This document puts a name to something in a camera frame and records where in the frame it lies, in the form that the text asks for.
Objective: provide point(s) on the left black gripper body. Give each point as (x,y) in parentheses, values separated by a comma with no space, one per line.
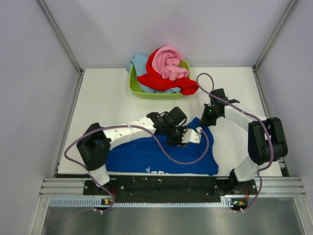
(174,135)

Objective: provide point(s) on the white slotted cable duct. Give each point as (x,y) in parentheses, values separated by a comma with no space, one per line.
(103,203)

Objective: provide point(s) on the pink t shirt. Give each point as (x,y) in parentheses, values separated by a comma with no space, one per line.
(166,62)

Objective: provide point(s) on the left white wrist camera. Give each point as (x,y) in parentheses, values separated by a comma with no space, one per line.
(192,136)

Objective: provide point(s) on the light blue t shirt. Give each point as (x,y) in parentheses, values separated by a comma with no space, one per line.
(139,62)

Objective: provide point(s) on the red t shirt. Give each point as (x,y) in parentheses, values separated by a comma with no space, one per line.
(154,80)

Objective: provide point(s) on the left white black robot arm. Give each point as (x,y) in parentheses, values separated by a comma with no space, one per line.
(94,149)

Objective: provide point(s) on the green plastic basin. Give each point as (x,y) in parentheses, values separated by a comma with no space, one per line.
(136,89)

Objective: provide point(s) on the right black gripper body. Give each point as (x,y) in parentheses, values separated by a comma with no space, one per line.
(211,112)

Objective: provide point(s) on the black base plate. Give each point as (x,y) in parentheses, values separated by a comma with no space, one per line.
(175,189)

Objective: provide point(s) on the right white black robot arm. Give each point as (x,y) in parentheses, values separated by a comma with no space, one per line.
(266,141)

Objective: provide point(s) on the aluminium frame rail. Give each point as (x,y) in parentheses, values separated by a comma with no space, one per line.
(271,187)

